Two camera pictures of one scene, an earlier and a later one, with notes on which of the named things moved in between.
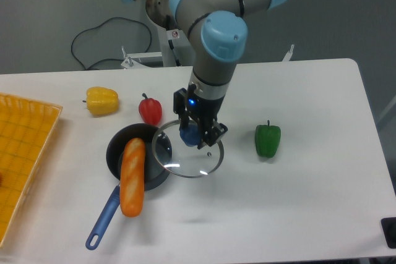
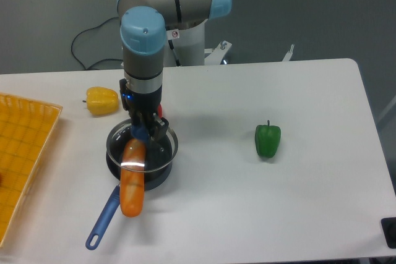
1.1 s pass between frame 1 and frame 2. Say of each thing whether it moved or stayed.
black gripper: moved
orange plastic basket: stayed
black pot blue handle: stayed
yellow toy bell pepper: stayed
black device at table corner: stayed
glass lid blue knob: moved
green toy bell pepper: stayed
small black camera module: moved
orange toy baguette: stayed
